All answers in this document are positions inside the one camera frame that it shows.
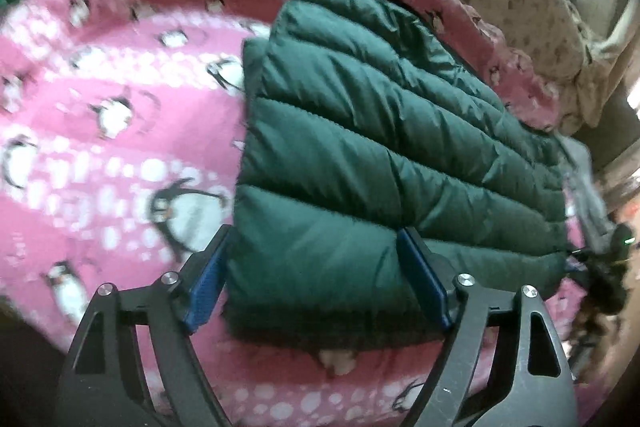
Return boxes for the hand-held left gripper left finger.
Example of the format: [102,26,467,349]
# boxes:
[52,223,237,427]

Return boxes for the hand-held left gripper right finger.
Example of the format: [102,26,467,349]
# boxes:
[394,226,582,427]

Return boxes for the grey cloth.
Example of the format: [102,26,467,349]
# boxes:
[559,136,617,254]

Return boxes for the pink penguin print blanket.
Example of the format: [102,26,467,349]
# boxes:
[0,0,593,427]

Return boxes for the green puffer jacket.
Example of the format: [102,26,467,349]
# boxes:
[222,0,574,354]

